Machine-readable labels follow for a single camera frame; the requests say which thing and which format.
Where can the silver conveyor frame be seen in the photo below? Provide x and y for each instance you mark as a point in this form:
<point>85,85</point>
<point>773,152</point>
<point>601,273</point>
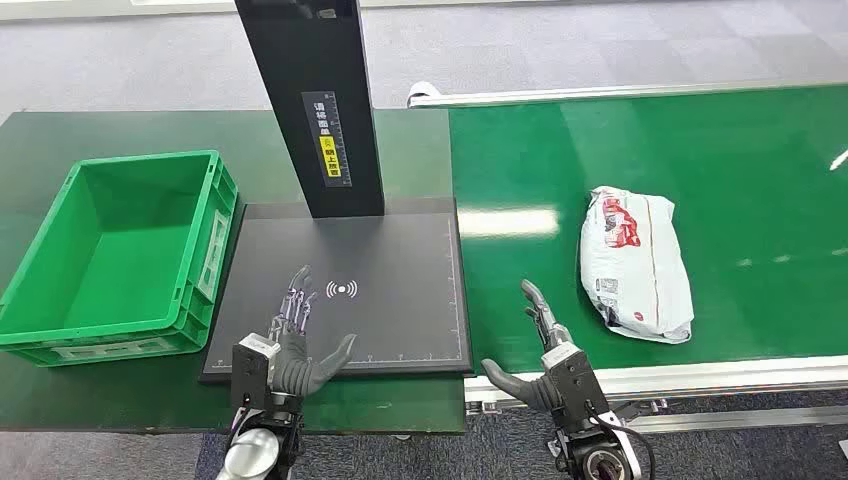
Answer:
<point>729,376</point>

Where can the green plastic crate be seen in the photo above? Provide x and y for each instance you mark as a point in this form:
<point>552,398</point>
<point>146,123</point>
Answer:
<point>119,258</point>

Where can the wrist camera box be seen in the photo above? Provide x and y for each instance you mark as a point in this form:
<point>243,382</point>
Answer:
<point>576,384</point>
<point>250,368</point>

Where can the black scanner base plate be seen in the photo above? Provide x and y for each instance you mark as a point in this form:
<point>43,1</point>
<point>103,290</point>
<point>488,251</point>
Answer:
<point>397,311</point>

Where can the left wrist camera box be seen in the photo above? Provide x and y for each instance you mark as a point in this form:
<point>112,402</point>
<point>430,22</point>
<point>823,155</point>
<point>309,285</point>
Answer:
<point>250,368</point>

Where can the ruler label with yellow sticker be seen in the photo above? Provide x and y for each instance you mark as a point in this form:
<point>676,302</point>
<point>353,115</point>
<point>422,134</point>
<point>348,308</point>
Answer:
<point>328,139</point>

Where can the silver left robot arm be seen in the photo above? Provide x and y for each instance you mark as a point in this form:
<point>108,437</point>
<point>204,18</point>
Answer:
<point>255,454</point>

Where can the green conveyor belt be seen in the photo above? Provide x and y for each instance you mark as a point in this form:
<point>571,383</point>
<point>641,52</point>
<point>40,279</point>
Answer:
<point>729,199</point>

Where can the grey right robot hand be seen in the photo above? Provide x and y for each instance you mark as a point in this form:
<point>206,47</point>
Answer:
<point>533,394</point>

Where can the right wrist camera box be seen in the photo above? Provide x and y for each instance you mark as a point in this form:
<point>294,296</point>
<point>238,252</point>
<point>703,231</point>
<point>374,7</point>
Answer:
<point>576,384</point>

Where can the black scanner column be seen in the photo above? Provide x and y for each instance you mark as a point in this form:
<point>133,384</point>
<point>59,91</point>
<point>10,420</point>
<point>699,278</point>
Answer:
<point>311,60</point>

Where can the grey poly mailer package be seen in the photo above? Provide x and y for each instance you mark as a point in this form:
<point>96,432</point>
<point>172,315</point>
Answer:
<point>636,272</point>

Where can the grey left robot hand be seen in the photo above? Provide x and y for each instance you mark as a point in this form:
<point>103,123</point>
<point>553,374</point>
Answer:
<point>291,364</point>

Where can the dark green table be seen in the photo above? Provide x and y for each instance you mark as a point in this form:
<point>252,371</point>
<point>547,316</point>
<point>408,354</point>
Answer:
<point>40,132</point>

